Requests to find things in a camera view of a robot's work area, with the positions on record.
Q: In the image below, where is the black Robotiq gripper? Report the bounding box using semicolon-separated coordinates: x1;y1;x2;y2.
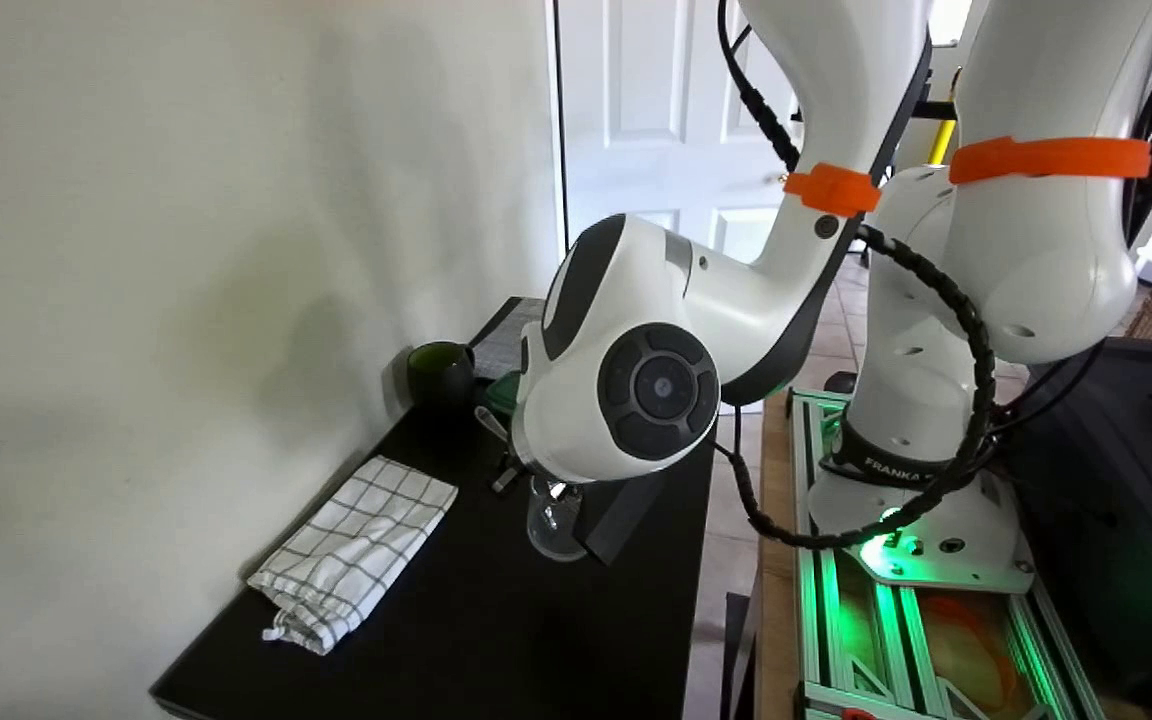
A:
573;467;672;568

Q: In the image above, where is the clear glass cup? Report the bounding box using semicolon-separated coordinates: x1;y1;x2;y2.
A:
524;477;608;568

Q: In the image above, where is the wooden board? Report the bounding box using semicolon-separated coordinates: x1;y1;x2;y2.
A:
750;394;807;720

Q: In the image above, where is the dark green mug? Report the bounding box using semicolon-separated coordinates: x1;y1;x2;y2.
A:
401;337;481;421

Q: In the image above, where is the white checked dish cloth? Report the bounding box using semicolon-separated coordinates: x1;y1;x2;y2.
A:
244;453;466;661

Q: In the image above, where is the white panelled door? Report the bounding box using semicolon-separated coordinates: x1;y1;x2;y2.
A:
552;0;872;272

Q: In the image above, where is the black cabinet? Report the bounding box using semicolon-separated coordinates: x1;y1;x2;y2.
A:
999;333;1152;720

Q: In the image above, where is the aluminium base frame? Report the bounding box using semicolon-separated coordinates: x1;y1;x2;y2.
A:
790;383;1113;720

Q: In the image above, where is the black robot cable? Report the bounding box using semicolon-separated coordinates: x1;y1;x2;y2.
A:
714;0;1009;552

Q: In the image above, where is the narrow orange arm strap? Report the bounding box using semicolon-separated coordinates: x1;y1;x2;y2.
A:
782;162;886;226

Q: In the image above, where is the wide orange arm strap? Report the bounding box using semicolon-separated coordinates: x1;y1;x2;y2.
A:
944;134;1152;190

